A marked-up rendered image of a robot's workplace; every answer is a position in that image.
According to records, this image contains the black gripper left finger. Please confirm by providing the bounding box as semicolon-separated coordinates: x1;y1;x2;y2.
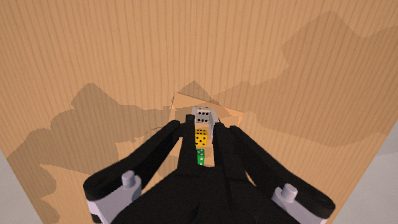
83;107;201;224

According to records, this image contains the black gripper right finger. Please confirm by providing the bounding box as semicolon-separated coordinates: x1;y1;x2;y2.
209;108;336;224

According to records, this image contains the white die with black pips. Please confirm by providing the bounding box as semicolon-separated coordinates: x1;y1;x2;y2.
196;106;211;124

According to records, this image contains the yellow die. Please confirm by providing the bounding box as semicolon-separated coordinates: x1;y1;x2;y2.
195;129;208;147

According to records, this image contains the orange flat mat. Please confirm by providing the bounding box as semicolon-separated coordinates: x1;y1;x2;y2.
168;92;244;166

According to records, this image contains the green die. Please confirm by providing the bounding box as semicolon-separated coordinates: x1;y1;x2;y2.
196;149;205;166

